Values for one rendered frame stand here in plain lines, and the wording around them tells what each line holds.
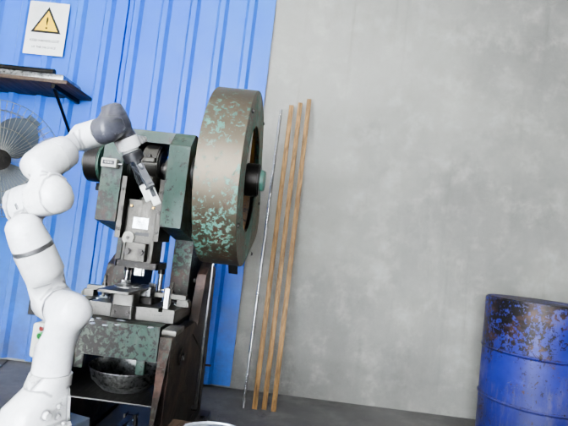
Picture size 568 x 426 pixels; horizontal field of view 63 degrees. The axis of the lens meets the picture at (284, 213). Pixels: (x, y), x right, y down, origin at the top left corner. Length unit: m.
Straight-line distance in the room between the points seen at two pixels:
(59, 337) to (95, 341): 0.65
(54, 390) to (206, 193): 0.83
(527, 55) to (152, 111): 2.74
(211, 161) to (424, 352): 2.24
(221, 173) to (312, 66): 1.91
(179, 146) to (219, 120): 0.33
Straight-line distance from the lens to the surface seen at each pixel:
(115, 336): 2.11
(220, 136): 1.85
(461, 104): 3.67
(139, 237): 2.21
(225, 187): 1.81
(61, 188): 1.45
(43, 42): 4.04
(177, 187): 2.13
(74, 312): 1.45
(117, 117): 1.78
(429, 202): 3.47
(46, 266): 1.47
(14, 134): 2.71
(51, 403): 1.56
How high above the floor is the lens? 1.05
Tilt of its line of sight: 4 degrees up
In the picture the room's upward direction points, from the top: 7 degrees clockwise
